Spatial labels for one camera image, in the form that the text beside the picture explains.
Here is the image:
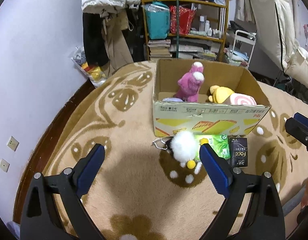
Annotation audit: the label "white fluffy pompom keychain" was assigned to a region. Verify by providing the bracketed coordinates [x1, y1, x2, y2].
[152, 131, 200, 170]

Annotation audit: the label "beige patterned carpet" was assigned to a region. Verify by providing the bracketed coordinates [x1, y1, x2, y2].
[44, 61, 308, 239]

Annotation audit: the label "white rolling cart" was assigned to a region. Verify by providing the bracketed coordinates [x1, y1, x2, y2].
[224, 30, 257, 69]

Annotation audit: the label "teal bag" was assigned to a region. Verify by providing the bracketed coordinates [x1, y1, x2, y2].
[142, 2, 170, 40]

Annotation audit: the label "black hanging garment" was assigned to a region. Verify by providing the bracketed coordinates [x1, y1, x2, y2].
[82, 13, 109, 67]

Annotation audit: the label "pink swirl roll plush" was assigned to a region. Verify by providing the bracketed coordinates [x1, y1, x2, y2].
[223, 93, 257, 106]

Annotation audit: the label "open cardboard box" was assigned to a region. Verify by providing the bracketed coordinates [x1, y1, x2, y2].
[152, 59, 271, 137]

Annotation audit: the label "black Face tissue pack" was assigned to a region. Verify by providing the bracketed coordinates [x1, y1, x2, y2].
[228, 137, 248, 168]

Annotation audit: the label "purple haired plush doll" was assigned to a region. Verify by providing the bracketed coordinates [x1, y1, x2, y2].
[162, 98, 183, 102]

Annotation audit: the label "stack of books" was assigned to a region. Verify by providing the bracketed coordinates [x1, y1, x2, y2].
[147, 39, 172, 60]

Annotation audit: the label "red patterned bag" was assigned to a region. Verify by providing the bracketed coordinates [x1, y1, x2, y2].
[170, 5, 195, 35]

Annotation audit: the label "pink plush bear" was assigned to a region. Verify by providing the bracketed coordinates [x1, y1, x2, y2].
[174, 61, 204, 102]

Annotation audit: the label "green pole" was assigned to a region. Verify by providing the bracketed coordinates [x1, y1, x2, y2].
[176, 0, 179, 59]

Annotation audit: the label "plastic bag with toys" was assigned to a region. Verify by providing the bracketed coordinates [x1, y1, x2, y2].
[71, 46, 107, 88]

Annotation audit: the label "beige hanging trousers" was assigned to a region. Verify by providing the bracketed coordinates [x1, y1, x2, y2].
[102, 10, 133, 76]

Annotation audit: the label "lower wall socket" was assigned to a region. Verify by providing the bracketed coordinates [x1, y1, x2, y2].
[0, 159, 10, 173]

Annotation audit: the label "upper wall socket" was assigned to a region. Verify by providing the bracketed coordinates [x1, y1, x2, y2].
[7, 136, 19, 152]

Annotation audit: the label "wooden shelf unit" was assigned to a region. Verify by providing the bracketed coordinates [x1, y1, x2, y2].
[141, 0, 229, 61]

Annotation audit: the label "yellow plush toy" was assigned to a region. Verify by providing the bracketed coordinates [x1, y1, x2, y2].
[208, 85, 234, 103]

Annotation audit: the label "wall socket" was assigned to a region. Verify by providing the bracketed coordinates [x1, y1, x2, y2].
[0, 159, 10, 173]
[7, 136, 19, 152]

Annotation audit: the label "leaning cream mattress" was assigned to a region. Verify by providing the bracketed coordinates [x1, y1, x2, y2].
[250, 0, 300, 75]

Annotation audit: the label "green tissue pack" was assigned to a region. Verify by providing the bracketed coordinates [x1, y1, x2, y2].
[194, 134, 230, 160]

